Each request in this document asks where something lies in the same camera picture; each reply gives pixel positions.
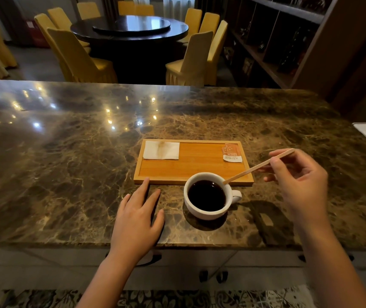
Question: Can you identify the person's left forearm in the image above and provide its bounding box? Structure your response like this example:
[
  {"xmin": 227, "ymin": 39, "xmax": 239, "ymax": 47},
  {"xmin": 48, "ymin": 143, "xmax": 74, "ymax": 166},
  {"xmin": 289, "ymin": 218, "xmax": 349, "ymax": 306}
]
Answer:
[{"xmin": 75, "ymin": 252, "xmax": 150, "ymax": 308}]

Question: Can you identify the wooden stir stick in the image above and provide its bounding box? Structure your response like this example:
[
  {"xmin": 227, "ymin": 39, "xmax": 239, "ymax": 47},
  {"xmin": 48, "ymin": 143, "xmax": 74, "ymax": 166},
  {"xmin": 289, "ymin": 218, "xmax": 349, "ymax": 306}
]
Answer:
[{"xmin": 223, "ymin": 148, "xmax": 296, "ymax": 185}]

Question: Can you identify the white paper napkin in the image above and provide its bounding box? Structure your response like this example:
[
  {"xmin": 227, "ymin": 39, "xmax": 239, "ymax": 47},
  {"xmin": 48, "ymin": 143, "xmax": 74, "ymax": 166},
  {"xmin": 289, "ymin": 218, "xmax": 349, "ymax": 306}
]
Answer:
[{"xmin": 143, "ymin": 140, "xmax": 180, "ymax": 161}]

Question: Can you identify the group of yellow covered chairs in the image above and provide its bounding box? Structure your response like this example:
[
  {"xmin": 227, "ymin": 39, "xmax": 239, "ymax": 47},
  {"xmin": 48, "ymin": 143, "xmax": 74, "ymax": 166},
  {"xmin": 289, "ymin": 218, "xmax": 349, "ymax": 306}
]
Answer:
[{"xmin": 0, "ymin": 0, "xmax": 229, "ymax": 87}]

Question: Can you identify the person's right hand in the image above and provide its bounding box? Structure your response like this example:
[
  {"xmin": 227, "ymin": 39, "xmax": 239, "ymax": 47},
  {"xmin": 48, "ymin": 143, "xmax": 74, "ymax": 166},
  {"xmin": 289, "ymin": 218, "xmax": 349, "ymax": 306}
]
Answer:
[{"xmin": 258, "ymin": 148, "xmax": 329, "ymax": 226}]

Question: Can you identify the black cabinet handle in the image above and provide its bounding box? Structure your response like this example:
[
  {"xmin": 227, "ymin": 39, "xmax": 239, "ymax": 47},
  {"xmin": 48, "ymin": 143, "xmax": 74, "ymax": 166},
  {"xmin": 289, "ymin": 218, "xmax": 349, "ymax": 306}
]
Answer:
[
  {"xmin": 136, "ymin": 251, "xmax": 163, "ymax": 267},
  {"xmin": 298, "ymin": 253, "xmax": 355, "ymax": 263},
  {"xmin": 199, "ymin": 269, "xmax": 229, "ymax": 284}
]

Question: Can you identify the wooden serving tray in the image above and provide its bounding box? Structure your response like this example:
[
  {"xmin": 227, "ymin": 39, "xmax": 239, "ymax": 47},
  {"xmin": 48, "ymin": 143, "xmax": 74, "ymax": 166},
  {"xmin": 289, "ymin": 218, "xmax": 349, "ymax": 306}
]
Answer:
[{"xmin": 134, "ymin": 139, "xmax": 254, "ymax": 187}]

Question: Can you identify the person's left hand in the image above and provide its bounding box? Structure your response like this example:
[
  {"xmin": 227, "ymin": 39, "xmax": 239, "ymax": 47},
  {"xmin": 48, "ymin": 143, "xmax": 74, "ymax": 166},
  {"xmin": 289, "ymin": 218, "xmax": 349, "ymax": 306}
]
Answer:
[{"xmin": 109, "ymin": 177, "xmax": 165, "ymax": 267}]

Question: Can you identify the dark round turntable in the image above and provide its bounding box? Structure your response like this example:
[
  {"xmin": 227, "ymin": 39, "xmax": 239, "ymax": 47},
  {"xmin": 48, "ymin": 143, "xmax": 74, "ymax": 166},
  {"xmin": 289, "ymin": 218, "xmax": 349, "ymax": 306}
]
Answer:
[{"xmin": 92, "ymin": 16, "xmax": 171, "ymax": 37}]

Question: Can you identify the white coffee cup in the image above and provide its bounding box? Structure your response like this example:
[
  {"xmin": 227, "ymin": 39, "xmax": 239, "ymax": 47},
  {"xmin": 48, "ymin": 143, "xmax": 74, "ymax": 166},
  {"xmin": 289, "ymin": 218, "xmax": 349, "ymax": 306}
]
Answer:
[{"xmin": 183, "ymin": 172, "xmax": 242, "ymax": 221}]

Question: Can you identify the round dark dining table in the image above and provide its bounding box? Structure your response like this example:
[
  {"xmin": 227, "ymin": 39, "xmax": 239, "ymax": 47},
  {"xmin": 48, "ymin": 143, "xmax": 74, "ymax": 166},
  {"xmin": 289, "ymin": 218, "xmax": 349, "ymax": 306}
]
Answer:
[{"xmin": 70, "ymin": 15, "xmax": 189, "ymax": 84}]

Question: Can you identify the black coffee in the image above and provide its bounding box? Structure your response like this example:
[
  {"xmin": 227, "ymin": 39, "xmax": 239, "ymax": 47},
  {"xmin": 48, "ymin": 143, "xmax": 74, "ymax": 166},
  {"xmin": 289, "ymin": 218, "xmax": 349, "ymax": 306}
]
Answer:
[{"xmin": 188, "ymin": 180, "xmax": 226, "ymax": 212}]

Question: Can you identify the orange and white sugar packet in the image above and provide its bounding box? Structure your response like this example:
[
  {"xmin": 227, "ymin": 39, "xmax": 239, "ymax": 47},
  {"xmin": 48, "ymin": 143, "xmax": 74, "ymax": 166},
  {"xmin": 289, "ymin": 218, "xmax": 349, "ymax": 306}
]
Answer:
[{"xmin": 222, "ymin": 143, "xmax": 243, "ymax": 163}]

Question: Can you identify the light window curtain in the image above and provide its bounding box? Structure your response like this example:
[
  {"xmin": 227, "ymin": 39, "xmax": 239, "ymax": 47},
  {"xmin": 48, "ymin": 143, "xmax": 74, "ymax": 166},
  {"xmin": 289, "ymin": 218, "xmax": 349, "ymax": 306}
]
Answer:
[{"xmin": 132, "ymin": 0, "xmax": 196, "ymax": 20}]

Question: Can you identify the red box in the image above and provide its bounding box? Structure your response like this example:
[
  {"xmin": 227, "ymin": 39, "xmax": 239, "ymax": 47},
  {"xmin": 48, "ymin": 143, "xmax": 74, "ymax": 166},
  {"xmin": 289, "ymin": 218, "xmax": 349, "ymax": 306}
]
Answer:
[{"xmin": 25, "ymin": 18, "xmax": 51, "ymax": 49}]

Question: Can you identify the person's right forearm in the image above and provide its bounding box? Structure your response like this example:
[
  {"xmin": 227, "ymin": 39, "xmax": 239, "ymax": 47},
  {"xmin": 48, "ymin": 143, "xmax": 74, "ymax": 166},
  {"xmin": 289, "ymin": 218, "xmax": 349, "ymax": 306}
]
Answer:
[{"xmin": 294, "ymin": 213, "xmax": 366, "ymax": 308}]

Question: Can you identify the dark wooden shelf unit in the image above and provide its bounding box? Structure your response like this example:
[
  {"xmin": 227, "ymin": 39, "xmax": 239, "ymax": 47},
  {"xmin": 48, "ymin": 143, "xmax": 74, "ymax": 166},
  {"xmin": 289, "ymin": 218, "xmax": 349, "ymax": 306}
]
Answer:
[{"xmin": 223, "ymin": 0, "xmax": 366, "ymax": 123}]

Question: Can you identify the white cabinet front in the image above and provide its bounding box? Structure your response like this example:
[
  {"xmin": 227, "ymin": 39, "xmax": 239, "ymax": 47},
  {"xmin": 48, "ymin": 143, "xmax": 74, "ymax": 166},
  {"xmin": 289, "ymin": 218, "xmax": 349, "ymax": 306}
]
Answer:
[{"xmin": 0, "ymin": 247, "xmax": 366, "ymax": 292}]

